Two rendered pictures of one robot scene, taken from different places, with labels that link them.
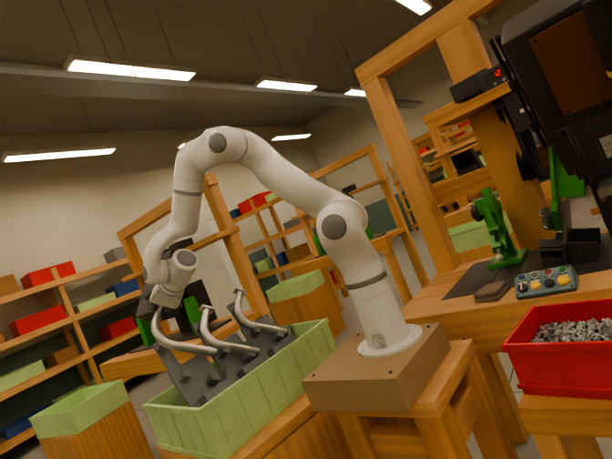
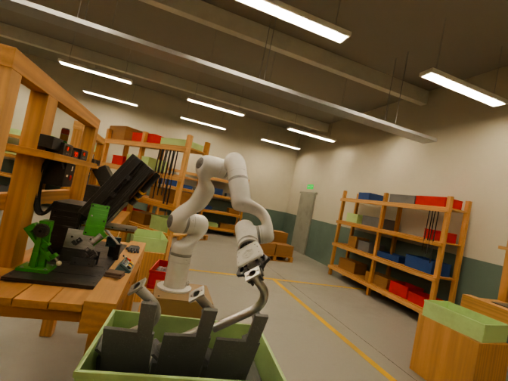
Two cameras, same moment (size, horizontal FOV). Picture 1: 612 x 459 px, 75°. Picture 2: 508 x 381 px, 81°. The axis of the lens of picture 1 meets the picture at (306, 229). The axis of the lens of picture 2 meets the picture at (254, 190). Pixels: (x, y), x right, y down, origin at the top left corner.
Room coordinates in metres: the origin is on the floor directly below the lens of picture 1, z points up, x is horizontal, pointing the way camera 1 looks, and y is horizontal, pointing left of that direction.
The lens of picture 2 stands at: (2.30, 1.13, 1.50)
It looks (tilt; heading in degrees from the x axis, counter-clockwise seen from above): 2 degrees up; 215
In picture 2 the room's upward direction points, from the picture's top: 11 degrees clockwise
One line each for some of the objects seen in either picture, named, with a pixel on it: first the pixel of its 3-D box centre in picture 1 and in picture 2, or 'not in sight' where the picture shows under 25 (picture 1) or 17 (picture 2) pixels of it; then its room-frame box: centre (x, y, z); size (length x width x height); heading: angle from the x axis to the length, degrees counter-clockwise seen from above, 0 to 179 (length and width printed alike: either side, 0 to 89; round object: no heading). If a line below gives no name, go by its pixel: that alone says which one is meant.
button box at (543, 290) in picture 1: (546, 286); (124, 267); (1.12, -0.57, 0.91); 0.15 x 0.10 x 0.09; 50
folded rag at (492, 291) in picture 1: (491, 291); (114, 273); (1.25, -0.47, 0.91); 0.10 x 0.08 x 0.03; 130
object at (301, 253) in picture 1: (278, 249); not in sight; (7.50, 0.64, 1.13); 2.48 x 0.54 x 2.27; 53
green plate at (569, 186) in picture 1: (566, 174); (97, 219); (1.23, -0.81, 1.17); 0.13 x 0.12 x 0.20; 50
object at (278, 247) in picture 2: not in sight; (269, 243); (-5.02, -3.08, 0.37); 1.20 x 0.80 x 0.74; 151
